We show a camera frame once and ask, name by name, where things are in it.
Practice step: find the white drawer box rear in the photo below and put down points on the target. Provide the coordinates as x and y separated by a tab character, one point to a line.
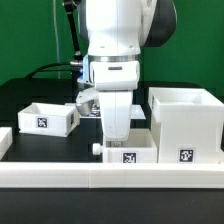
48	119

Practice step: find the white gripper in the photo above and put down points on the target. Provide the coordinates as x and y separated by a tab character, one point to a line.
115	109

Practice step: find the white marker sheet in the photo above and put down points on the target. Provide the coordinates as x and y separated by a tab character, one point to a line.
136	114

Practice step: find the white drawer box with knob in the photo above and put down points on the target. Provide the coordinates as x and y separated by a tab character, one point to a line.
138	148

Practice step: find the white drawer cabinet frame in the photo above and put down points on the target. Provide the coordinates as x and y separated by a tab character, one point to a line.
186	125

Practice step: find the white left fence piece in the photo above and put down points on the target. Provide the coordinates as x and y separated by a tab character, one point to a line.
5	140

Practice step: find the white front fence rail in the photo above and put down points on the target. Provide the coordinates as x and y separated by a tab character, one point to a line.
109	175

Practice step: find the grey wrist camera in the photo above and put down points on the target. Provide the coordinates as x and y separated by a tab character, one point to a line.
87	102

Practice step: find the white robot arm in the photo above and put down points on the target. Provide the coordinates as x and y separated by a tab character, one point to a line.
116	31

